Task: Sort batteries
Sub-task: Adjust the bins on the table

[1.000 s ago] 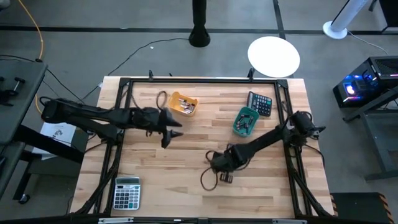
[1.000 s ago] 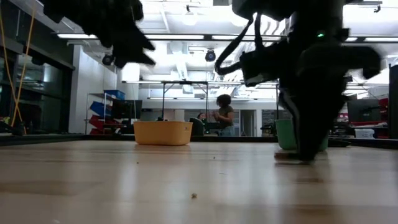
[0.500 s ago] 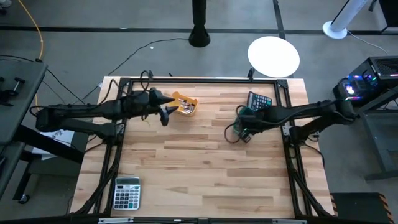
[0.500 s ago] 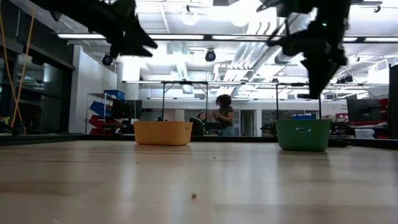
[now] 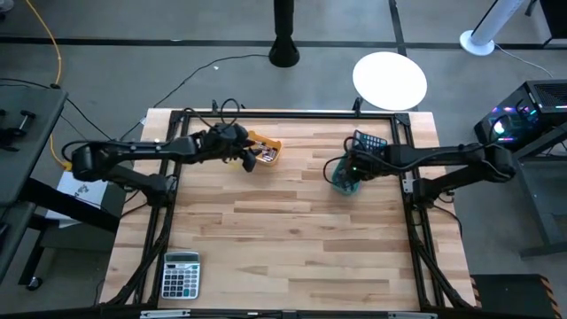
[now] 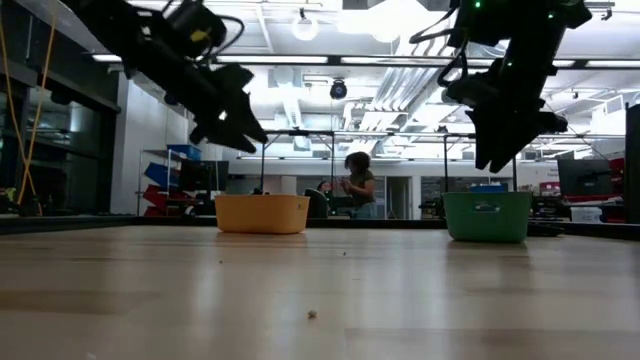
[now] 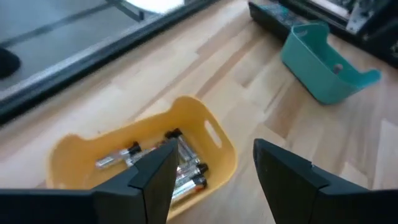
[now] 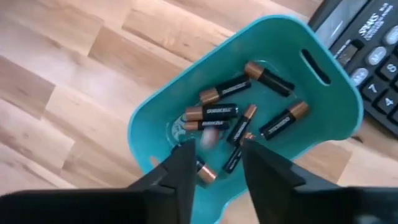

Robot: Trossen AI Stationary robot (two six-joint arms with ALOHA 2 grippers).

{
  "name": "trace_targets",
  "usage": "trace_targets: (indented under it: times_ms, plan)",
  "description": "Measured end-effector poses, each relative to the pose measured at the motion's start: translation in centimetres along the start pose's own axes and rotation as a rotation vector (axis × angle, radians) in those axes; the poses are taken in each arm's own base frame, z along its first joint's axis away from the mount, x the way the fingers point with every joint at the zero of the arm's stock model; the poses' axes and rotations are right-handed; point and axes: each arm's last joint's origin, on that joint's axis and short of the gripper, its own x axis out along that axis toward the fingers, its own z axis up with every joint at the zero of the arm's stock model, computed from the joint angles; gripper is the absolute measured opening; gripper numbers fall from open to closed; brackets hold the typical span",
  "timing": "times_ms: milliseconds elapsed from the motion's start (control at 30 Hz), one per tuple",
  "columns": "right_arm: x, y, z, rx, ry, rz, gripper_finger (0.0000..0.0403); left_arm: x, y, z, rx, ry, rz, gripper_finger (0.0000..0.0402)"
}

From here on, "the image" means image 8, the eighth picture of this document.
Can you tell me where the teal plastic bin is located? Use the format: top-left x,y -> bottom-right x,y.
127,14 -> 364,224

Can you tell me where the black desk calculator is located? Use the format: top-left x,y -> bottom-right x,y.
307,0 -> 398,138

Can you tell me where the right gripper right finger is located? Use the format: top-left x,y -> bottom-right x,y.
241,138 -> 355,224

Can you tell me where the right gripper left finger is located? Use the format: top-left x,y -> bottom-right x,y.
127,139 -> 198,224

